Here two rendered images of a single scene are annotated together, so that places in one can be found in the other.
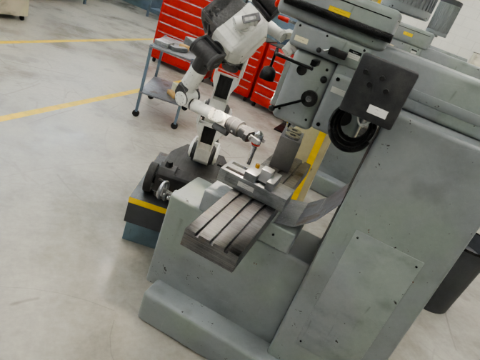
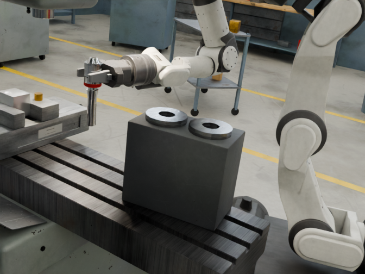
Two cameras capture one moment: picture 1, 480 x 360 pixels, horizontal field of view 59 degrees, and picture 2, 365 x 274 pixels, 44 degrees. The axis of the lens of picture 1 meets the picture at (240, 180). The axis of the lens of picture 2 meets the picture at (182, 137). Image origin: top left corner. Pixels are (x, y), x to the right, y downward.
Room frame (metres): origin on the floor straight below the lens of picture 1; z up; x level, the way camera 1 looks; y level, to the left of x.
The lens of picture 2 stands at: (2.60, -1.04, 1.44)
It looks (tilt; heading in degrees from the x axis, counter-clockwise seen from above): 22 degrees down; 107
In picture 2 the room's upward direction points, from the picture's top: 7 degrees clockwise
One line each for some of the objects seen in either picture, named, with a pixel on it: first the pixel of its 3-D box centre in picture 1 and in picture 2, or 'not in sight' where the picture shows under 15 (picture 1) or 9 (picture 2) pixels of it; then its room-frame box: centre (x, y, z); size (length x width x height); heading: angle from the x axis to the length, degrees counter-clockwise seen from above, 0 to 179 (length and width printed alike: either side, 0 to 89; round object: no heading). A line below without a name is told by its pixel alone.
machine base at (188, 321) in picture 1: (254, 326); not in sight; (1.90, -0.38, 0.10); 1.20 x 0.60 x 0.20; 77
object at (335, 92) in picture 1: (346, 104); not in sight; (1.91, -0.32, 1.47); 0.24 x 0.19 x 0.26; 167
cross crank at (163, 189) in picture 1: (168, 192); not in sight; (2.08, 0.35, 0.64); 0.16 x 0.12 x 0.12; 77
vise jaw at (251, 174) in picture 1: (254, 172); (31, 105); (1.87, -0.05, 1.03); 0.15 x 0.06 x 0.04; 166
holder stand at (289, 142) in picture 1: (287, 147); (182, 163); (2.35, -0.19, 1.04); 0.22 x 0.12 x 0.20; 175
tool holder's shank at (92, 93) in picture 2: (251, 154); (92, 105); (2.03, -0.01, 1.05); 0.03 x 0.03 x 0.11
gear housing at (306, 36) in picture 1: (333, 46); not in sight; (1.95, -0.18, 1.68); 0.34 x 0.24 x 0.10; 77
